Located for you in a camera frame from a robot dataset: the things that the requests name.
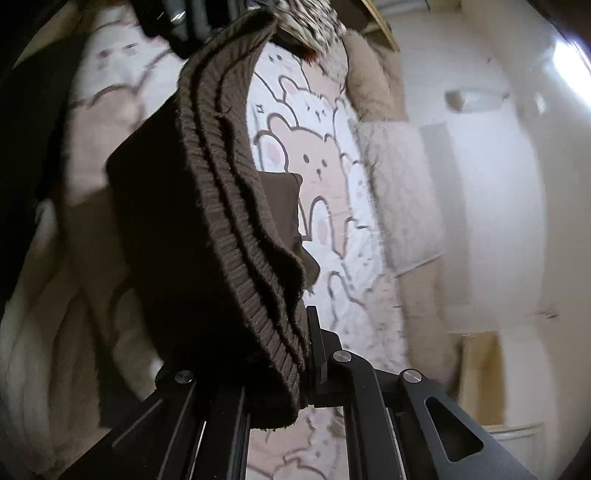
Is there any wooden shelf unit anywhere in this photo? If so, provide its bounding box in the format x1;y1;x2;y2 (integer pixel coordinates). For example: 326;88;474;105
458;331;506;429

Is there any grey patterned pillow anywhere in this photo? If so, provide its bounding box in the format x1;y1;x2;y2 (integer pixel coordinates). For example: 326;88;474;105
356;121;445;275

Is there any brown knit cardigan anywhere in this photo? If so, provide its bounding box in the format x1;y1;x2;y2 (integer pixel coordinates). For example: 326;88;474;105
106;9;310;429

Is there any bear print bed sheet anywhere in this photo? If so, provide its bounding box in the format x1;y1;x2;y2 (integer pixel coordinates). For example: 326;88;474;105
1;6;407;479

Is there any black white patterned garment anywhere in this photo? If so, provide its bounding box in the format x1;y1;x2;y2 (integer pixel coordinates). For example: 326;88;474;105
271;0;346;55

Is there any beige quilted blanket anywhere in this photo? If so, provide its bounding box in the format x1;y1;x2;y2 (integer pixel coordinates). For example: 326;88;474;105
342;30;409;122

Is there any white wall air conditioner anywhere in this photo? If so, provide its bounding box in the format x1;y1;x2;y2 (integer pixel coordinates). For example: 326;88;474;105
445;88;510;113

